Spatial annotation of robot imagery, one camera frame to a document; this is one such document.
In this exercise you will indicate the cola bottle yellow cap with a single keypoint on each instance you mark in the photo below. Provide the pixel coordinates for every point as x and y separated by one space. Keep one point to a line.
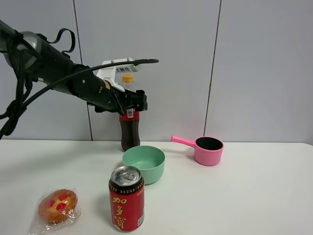
130 122

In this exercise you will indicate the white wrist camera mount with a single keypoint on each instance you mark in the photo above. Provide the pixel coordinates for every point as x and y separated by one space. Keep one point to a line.
108 76

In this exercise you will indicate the pink toy saucepan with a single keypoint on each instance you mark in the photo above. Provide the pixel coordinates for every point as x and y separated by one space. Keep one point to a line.
207 150

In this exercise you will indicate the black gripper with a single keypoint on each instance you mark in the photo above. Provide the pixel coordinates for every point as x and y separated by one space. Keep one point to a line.
112 100

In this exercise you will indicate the green plastic bowl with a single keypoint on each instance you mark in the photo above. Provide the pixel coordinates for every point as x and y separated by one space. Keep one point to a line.
148 159

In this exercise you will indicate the wrapped fruit pastry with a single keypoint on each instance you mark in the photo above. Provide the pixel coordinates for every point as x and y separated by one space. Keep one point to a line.
55 210

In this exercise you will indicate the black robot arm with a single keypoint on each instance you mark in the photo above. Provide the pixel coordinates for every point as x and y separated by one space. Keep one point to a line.
40 61

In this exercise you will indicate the red herbal tea can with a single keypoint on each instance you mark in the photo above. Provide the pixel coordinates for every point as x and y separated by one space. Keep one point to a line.
126 187

